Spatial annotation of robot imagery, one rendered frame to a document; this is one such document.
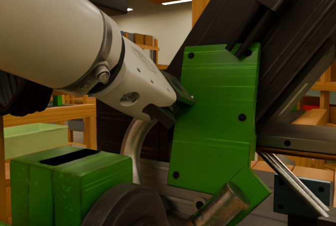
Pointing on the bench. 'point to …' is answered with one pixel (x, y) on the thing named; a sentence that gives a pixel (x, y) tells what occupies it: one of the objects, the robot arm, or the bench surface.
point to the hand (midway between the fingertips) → (164, 96)
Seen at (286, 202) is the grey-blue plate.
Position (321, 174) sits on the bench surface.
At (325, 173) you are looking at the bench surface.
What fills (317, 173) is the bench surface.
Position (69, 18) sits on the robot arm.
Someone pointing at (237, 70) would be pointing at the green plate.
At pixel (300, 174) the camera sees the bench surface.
